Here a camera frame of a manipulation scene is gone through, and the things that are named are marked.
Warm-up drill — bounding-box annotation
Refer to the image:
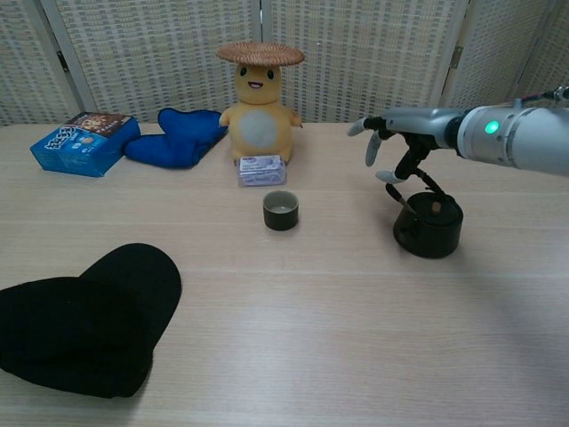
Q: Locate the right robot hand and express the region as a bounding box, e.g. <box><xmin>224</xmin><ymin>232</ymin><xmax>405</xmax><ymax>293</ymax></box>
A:
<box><xmin>348</xmin><ymin>108</ymin><xmax>462</xmax><ymax>220</ymax></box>

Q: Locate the black teapot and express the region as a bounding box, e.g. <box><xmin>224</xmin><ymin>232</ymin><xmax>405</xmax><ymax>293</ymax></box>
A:
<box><xmin>392</xmin><ymin>190</ymin><xmax>464</xmax><ymax>259</ymax></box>

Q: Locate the small metal cup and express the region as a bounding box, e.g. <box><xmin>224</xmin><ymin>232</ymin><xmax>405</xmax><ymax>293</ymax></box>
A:
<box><xmin>261</xmin><ymin>189</ymin><xmax>300</xmax><ymax>232</ymax></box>

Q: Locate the yellow plush toy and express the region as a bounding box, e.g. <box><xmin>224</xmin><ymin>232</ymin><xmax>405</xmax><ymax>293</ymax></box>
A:
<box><xmin>220</xmin><ymin>61</ymin><xmax>303</xmax><ymax>164</ymax></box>

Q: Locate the small purple tissue pack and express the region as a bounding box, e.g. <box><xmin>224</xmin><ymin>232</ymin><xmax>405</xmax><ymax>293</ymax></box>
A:
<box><xmin>235</xmin><ymin>153</ymin><xmax>288</xmax><ymax>189</ymax></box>

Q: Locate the woven straw hat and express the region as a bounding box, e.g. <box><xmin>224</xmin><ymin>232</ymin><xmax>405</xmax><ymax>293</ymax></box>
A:
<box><xmin>215</xmin><ymin>42</ymin><xmax>306</xmax><ymax>68</ymax></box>

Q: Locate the blue cloth pouch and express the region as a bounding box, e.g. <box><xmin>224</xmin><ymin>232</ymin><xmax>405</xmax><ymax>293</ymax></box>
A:
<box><xmin>124</xmin><ymin>108</ymin><xmax>230</xmax><ymax>170</ymax></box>

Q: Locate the woven folding screen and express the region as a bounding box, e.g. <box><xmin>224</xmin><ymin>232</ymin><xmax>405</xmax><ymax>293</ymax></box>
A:
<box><xmin>0</xmin><ymin>0</ymin><xmax>569</xmax><ymax>128</ymax></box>

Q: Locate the blue cookie box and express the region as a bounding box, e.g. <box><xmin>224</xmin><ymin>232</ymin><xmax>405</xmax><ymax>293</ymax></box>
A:
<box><xmin>29</xmin><ymin>111</ymin><xmax>142</xmax><ymax>178</ymax></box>

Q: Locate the black knit hat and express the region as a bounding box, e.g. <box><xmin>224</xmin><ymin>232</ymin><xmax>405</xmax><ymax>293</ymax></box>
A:
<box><xmin>0</xmin><ymin>242</ymin><xmax>184</xmax><ymax>399</ymax></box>

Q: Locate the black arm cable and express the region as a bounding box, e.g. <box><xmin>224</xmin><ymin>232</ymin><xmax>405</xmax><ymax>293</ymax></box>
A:
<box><xmin>517</xmin><ymin>85</ymin><xmax>569</xmax><ymax>108</ymax></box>

